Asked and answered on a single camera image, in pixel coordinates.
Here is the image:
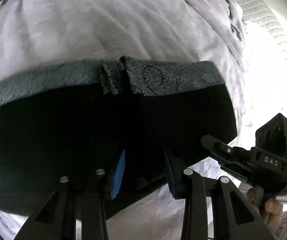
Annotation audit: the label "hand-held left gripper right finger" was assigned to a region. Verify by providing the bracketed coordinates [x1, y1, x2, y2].
[163, 147, 275, 240]

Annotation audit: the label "white quilted mattress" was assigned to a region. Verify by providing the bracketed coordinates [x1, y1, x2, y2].
[216, 0, 287, 140]

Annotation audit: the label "lavender embossed bed blanket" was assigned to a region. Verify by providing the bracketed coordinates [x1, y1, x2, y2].
[0, 0, 256, 240]

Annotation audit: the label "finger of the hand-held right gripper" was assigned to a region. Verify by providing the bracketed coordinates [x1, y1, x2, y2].
[200, 134, 254, 167]
[218, 162, 250, 183]

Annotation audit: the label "grey lilac crumpled duvet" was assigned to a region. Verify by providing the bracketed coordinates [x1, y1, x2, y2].
[165, 0, 246, 63]

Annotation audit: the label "black pants with blue floral trim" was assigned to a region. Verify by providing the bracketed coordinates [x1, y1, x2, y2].
[0, 55, 238, 220]

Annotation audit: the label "person's right hand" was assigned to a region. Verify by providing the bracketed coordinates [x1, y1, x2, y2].
[246, 187, 284, 230]

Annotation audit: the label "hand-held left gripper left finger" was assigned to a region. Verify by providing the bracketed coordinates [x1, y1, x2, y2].
[13, 149, 126, 240]

